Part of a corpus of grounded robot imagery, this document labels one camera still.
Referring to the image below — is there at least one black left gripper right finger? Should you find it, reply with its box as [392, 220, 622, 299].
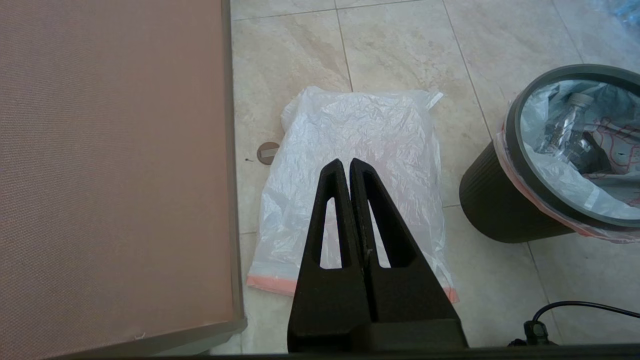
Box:
[350, 158, 462, 323]

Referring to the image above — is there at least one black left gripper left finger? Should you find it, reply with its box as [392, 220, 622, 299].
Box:
[287, 159, 373, 353]

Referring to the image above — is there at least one white red-printed bin liner bag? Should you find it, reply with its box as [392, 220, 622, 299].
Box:
[246, 86, 460, 304]

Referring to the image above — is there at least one grey bin rim ring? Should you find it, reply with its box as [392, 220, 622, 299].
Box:
[504, 64, 640, 236]

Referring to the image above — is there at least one white red plastic bag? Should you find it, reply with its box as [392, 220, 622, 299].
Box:
[492, 80, 640, 244]

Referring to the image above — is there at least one black round trash bin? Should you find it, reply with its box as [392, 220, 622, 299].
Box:
[459, 64, 640, 244]

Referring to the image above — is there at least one clear plastic bag with items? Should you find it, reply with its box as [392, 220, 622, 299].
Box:
[607, 0, 640, 26]

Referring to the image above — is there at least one round metal floor plug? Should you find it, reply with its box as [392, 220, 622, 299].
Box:
[256, 142, 281, 165]

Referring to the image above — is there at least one crushed clear plastic bottle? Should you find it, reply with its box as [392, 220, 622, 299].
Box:
[537, 92, 596, 161]

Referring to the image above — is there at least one thin black cable with plug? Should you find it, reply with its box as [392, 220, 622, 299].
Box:
[510, 301, 640, 347]

